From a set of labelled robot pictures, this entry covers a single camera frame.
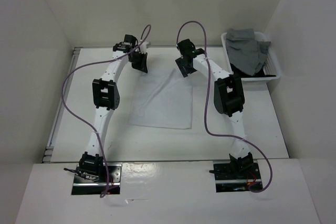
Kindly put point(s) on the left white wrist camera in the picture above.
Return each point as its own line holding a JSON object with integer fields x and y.
{"x": 143, "y": 46}

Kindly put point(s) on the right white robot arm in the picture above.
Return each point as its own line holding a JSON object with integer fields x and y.
{"x": 228, "y": 100}

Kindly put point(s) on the white skirt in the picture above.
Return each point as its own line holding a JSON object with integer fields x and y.
{"x": 162, "y": 99}

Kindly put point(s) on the black skirt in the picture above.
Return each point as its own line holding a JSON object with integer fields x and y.
{"x": 260, "y": 74}

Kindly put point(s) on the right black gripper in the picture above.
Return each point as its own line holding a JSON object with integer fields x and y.
{"x": 180, "y": 63}

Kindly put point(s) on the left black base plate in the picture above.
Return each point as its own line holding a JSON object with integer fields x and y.
{"x": 85, "y": 183}

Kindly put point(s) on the grey skirt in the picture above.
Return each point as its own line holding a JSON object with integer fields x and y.
{"x": 246, "y": 53}

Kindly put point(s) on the white plastic basket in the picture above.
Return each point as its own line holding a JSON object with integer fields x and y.
{"x": 271, "y": 67}

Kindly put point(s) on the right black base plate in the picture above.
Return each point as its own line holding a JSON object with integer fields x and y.
{"x": 228, "y": 181}

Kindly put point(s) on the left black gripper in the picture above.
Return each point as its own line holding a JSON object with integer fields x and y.
{"x": 142, "y": 65}

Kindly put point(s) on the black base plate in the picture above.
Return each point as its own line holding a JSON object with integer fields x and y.
{"x": 85, "y": 183}
{"x": 228, "y": 181}

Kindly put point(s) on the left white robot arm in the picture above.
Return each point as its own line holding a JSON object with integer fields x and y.
{"x": 106, "y": 100}

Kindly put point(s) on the aluminium table edge rail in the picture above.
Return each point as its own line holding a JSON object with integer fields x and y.
{"x": 60, "y": 110}

